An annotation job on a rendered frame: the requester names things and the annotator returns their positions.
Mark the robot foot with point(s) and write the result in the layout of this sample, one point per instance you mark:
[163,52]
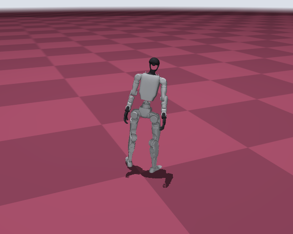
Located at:
[129,163]
[152,169]

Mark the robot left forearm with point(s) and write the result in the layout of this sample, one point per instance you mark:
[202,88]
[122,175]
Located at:
[130,101]

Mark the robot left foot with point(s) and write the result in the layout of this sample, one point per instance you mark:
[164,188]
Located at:
[129,163]

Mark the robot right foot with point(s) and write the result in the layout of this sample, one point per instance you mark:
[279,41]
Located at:
[152,169]

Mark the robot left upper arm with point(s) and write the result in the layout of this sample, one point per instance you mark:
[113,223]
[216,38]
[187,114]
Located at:
[136,84]

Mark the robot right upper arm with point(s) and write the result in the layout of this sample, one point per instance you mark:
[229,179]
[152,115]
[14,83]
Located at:
[163,82]

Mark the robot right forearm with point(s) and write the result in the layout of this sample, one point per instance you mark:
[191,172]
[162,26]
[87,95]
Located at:
[164,106]

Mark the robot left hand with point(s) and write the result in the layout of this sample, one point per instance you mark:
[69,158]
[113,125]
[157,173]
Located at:
[126,113]

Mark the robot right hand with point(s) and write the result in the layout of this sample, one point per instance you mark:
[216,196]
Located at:
[164,121]

